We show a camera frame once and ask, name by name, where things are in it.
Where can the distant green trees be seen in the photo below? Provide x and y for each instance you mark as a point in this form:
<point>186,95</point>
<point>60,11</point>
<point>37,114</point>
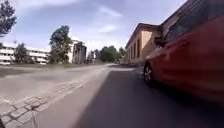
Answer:
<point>106,54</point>

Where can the yellow brick building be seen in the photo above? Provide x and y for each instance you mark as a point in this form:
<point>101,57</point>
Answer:
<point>143,41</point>

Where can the tall green tree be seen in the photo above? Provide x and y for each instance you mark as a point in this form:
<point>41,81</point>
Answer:
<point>60,43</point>

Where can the white multi-storey building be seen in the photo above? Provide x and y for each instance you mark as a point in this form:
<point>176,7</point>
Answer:
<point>36,55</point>

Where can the red car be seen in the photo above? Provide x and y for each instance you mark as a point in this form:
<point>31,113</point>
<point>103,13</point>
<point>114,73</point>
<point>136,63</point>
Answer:
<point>190,56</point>

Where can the small green tree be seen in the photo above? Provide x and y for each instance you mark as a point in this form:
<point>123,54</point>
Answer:
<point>21,54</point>

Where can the dark tree branches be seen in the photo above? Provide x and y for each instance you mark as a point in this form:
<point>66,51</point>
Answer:
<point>6,16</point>

